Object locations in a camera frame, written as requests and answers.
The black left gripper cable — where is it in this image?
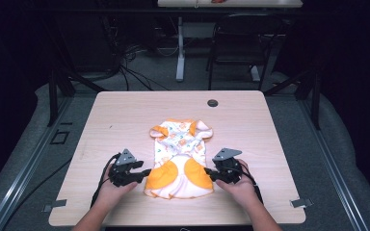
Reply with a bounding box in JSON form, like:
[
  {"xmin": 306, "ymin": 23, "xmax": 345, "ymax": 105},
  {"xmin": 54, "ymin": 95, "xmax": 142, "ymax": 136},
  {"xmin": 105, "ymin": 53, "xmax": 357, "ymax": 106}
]
[{"xmin": 90, "ymin": 153, "xmax": 122, "ymax": 209}]

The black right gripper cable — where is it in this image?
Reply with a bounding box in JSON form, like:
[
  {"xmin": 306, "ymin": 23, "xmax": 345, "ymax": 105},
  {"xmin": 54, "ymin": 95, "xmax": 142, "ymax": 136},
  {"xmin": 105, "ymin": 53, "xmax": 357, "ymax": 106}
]
[{"xmin": 236, "ymin": 166, "xmax": 265, "ymax": 205}]

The white background table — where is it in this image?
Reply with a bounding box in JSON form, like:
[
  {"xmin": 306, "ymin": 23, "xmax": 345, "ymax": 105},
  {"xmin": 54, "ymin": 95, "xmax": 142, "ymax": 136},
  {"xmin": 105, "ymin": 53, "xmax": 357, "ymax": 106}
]
[{"xmin": 157, "ymin": 0, "xmax": 304, "ymax": 83}]

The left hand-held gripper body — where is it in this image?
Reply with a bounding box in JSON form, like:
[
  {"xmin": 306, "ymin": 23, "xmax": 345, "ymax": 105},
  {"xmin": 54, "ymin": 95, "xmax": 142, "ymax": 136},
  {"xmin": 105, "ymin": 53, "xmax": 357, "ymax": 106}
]
[{"xmin": 108, "ymin": 148, "xmax": 144, "ymax": 188}]

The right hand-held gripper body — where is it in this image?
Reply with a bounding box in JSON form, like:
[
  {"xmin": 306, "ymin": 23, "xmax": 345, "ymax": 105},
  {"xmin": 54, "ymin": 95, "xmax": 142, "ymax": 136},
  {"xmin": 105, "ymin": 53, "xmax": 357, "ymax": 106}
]
[{"xmin": 212, "ymin": 147, "xmax": 244, "ymax": 185}]

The person's right hand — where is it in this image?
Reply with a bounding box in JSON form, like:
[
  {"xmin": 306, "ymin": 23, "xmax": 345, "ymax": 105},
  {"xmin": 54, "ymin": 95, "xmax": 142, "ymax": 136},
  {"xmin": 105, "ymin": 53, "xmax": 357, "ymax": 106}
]
[{"xmin": 215, "ymin": 159, "xmax": 260, "ymax": 210}]

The thin black floor cable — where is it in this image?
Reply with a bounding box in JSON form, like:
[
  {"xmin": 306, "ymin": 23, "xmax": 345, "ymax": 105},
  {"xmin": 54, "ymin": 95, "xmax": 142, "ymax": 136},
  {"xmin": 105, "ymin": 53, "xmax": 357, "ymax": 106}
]
[{"xmin": 1, "ymin": 157, "xmax": 74, "ymax": 227}]

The tangle of black floor cables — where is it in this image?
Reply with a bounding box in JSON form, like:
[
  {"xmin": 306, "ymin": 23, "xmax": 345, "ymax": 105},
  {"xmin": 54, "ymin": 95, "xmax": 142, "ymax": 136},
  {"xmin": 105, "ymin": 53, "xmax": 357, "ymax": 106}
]
[{"xmin": 117, "ymin": 42, "xmax": 172, "ymax": 92}]

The person's left hand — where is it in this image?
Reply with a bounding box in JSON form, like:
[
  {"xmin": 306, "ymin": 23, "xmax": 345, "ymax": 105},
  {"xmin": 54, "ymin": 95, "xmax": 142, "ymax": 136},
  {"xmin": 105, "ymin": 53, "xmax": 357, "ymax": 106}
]
[{"xmin": 95, "ymin": 163, "xmax": 139, "ymax": 207}]

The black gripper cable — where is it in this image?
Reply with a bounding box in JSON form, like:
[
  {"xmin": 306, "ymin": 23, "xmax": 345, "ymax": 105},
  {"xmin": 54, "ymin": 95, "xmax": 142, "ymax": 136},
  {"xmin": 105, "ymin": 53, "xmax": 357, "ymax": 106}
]
[
  {"xmin": 90, "ymin": 153, "xmax": 122, "ymax": 209},
  {"xmin": 236, "ymin": 166, "xmax": 265, "ymax": 205}
]

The grey metal table bracket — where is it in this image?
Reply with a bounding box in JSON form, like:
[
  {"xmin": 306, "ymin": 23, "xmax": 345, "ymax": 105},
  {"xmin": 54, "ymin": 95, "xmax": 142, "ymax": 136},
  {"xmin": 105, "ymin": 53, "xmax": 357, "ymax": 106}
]
[
  {"xmin": 289, "ymin": 197, "xmax": 314, "ymax": 209},
  {"xmin": 41, "ymin": 198, "xmax": 68, "ymax": 214}
]

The black metal stand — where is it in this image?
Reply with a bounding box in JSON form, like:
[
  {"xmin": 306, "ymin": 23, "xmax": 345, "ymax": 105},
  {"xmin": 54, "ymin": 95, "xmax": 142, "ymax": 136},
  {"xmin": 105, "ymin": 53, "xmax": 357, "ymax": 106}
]
[
  {"xmin": 263, "ymin": 62, "xmax": 323, "ymax": 131},
  {"xmin": 45, "ymin": 61, "xmax": 108, "ymax": 128}
]

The aluminium floor rail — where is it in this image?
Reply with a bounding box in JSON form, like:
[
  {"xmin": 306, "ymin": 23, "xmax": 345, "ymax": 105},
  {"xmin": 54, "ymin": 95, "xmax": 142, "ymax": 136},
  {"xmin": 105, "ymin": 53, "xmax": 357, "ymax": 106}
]
[
  {"xmin": 0, "ymin": 95, "xmax": 74, "ymax": 231},
  {"xmin": 297, "ymin": 99, "xmax": 370, "ymax": 231}
]

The orange and white baby romper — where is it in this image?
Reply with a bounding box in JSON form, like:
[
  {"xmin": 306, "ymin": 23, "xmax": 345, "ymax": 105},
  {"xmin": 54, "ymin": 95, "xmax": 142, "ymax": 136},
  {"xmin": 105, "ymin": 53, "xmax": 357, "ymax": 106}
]
[{"xmin": 144, "ymin": 118, "xmax": 215, "ymax": 200}]

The black chair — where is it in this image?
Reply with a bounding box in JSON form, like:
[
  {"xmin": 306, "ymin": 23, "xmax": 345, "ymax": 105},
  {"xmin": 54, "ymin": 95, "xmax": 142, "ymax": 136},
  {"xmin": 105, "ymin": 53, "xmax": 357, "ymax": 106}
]
[{"xmin": 204, "ymin": 12, "xmax": 286, "ymax": 91}]

